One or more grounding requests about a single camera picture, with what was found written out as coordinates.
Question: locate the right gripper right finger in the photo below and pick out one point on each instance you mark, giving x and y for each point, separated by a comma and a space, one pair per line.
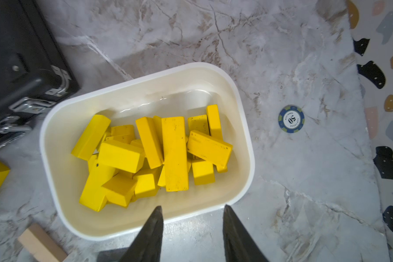
238, 244

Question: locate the white plastic bin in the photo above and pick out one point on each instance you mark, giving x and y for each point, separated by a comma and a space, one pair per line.
181, 91

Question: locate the long yellow block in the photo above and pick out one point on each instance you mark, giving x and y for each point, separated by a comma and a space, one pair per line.
175, 154

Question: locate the blue poker chip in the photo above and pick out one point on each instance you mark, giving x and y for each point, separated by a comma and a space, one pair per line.
291, 119

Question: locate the natural wood block slanted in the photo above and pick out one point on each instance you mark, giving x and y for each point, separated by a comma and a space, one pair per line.
41, 245

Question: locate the black briefcase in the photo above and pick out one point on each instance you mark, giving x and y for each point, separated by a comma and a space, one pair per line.
34, 73

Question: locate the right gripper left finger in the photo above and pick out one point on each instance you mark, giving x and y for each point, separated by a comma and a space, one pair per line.
147, 245

